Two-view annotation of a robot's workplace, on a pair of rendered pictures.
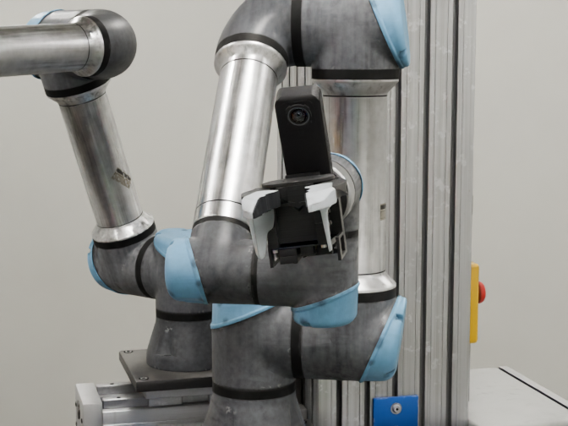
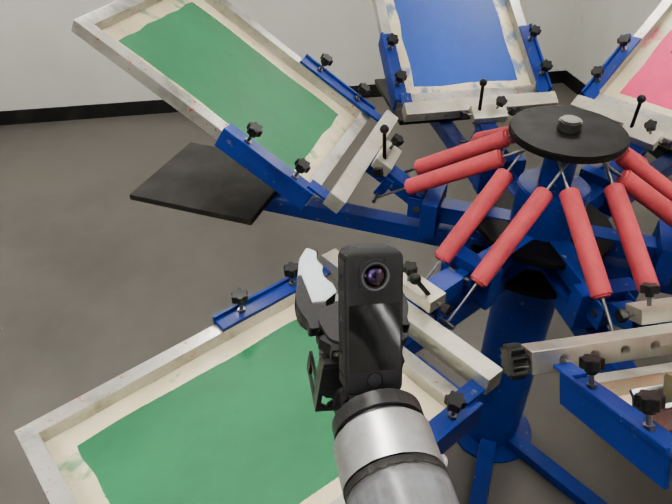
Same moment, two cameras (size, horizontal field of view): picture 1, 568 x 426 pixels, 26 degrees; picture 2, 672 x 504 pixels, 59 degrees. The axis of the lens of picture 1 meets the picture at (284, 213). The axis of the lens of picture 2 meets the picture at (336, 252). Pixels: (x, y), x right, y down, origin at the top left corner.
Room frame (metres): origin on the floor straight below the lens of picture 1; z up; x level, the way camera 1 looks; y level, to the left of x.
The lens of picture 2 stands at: (1.53, -0.16, 2.04)
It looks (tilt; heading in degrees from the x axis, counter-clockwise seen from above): 38 degrees down; 160
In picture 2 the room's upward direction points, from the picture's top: straight up
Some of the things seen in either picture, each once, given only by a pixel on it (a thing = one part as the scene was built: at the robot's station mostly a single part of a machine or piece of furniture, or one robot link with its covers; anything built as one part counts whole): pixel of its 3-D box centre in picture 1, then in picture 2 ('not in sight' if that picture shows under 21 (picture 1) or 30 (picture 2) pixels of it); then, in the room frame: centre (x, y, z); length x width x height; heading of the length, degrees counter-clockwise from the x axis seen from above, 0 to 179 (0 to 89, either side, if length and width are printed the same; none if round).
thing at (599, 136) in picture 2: not in sight; (522, 305); (0.37, 0.92, 0.67); 0.40 x 0.40 x 1.35
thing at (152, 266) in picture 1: (185, 269); not in sight; (2.15, 0.17, 1.42); 0.13 x 0.12 x 0.14; 51
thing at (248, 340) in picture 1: (259, 330); not in sight; (1.66, 0.03, 1.42); 0.13 x 0.12 x 0.14; 81
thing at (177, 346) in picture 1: (188, 334); not in sight; (2.14, 0.17, 1.31); 0.15 x 0.15 x 0.10
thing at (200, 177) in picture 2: not in sight; (333, 210); (-0.06, 0.41, 0.91); 1.34 x 0.41 x 0.08; 51
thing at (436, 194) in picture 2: not in sight; (542, 229); (0.37, 0.92, 0.99); 0.82 x 0.79 x 0.12; 171
